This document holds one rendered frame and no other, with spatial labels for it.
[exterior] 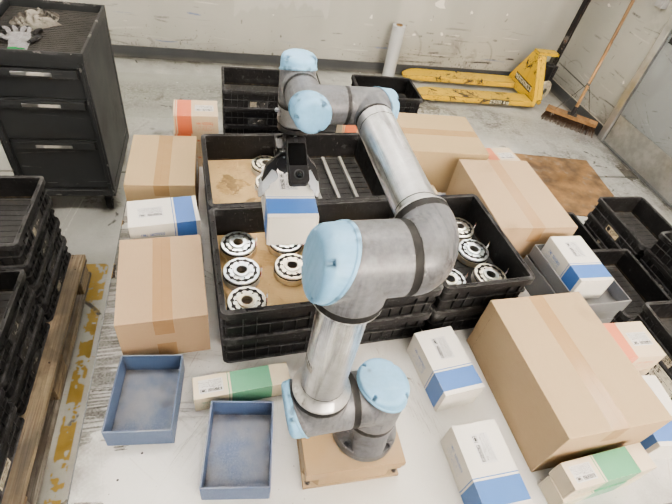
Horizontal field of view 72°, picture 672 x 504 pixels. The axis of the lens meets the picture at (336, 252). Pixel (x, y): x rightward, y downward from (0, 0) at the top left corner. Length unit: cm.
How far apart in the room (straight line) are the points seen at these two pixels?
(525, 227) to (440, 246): 105
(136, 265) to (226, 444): 53
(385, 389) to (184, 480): 51
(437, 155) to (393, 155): 112
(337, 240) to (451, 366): 79
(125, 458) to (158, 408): 13
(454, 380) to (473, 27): 405
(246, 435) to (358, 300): 67
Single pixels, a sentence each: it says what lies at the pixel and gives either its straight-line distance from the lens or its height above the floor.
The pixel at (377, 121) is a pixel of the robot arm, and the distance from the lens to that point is 89.
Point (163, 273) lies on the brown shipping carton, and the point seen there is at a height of 86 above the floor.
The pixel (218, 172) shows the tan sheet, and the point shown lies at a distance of 172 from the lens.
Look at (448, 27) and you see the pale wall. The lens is 486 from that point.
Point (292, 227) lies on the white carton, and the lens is 110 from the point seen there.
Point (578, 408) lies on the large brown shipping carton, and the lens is 129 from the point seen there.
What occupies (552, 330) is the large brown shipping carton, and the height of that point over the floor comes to 90.
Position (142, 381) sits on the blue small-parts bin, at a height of 70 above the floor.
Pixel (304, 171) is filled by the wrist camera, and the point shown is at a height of 124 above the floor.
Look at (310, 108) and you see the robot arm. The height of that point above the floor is 143.
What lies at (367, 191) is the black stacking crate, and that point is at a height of 83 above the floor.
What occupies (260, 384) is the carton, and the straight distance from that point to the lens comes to 123.
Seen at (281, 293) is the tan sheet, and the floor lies 83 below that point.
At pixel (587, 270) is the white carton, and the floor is 89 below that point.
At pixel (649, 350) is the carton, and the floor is 85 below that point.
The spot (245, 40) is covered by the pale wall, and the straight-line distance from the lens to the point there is 450.
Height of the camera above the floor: 184
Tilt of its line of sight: 44 degrees down
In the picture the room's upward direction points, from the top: 12 degrees clockwise
